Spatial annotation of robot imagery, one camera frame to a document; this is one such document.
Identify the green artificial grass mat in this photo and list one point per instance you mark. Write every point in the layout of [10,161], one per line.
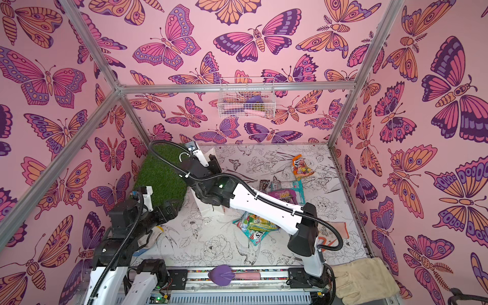
[167,186]

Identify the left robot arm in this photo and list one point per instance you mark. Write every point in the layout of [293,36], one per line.
[132,224]

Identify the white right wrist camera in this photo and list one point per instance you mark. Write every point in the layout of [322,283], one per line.
[195,150]

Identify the brown chocolate candy packet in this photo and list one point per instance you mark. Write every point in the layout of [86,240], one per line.
[264,185]

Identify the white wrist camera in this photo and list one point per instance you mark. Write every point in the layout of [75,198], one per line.
[195,150]
[147,191]

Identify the orange lemon candy bag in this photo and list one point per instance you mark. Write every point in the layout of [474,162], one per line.
[300,169]

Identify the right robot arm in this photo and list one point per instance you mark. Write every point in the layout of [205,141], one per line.
[227,190]

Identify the clear wall basket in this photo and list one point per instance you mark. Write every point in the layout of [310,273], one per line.
[247,97]

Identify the purple blackcurrant candy bag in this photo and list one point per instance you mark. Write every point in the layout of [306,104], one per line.
[285,195]

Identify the teal mint candy bag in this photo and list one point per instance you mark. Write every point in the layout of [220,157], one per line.
[295,185]

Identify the teal red candy bag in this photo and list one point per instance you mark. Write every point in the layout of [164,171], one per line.
[254,236]

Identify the beige leather glove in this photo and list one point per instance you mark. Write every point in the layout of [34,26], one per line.
[364,280]

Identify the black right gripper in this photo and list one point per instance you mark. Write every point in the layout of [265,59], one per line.
[213,164]

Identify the purple pink silicone spatula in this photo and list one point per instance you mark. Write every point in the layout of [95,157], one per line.
[223,275]

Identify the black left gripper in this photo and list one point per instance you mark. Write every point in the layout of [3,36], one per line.
[171,213]

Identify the white floral paper bag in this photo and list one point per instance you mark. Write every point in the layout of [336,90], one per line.
[208,210]

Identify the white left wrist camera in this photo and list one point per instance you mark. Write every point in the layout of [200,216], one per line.
[147,191]

